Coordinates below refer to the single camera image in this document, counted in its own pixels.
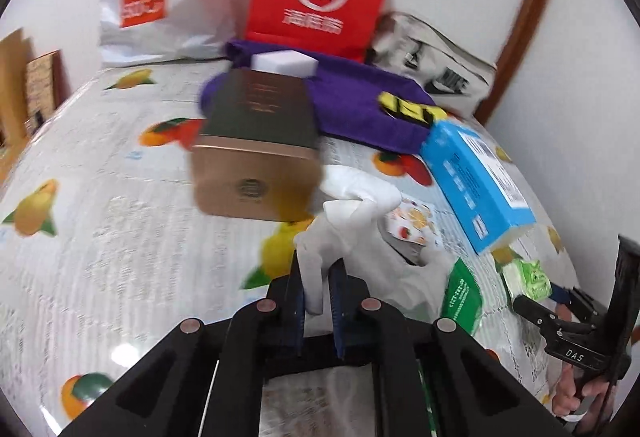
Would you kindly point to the yellow and black packet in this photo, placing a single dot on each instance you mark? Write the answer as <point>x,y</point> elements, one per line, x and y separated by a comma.
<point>407,109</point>

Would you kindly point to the person's right hand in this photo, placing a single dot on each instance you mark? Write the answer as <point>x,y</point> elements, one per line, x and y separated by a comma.
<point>567,399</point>

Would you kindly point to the purple towel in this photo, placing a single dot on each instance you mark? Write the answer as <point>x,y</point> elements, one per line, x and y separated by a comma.
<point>350,102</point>

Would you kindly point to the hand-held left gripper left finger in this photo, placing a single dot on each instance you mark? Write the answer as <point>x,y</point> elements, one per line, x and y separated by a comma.
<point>298,304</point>

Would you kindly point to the kraft paper notebook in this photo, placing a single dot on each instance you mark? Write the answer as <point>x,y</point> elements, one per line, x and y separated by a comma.
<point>42,87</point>

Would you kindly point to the white sponge block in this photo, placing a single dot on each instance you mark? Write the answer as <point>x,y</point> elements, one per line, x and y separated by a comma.
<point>282,62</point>

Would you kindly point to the small fruit print packet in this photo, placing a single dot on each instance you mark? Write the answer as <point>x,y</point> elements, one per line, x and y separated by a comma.
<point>412,222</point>

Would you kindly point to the blue tissue pack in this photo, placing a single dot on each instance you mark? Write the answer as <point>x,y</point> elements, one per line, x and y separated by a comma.
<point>475,187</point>

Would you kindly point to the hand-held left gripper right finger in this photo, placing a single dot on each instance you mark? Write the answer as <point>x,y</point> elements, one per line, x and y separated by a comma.
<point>340,312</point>

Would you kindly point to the small green tissue pack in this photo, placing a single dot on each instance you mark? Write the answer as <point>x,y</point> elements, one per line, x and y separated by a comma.
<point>527,279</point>

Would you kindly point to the white tissue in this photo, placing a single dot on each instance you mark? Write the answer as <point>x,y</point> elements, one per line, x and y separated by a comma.
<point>360,202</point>

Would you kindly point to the green wet wipe packet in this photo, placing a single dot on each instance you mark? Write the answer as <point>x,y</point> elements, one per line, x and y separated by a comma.
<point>462,297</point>

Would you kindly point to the green and gold tin box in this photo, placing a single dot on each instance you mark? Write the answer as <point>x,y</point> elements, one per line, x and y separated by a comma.
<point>250,167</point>

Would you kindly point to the wooden headboard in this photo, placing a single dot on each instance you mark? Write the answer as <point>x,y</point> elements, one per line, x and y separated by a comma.
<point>12,82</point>

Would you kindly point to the grey canvas bag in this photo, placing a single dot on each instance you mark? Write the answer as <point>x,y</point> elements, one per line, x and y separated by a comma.
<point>450,57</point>

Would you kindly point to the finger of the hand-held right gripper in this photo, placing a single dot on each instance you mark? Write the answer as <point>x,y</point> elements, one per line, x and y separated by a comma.
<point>537,313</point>
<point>575,299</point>

